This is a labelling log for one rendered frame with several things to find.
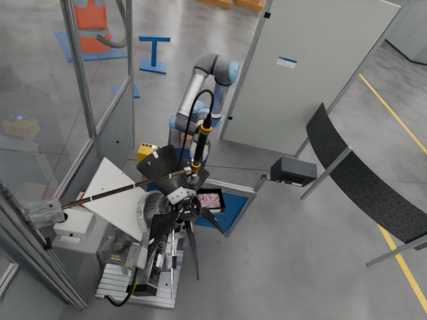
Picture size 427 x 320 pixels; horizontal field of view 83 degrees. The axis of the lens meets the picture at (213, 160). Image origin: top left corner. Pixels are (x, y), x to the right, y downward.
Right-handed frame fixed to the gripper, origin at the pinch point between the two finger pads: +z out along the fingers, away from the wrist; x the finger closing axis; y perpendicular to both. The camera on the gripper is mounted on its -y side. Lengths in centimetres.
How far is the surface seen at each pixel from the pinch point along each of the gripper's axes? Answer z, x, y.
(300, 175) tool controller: -32, -71, 32
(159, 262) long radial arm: 34, 7, 43
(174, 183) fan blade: 0.6, 8.1, 22.8
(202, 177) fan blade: -18.2, -7.3, 37.6
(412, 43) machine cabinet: -785, -628, 108
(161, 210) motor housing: 10.0, 11.6, 35.7
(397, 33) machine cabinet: -863, -615, 111
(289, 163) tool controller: -38, -63, 29
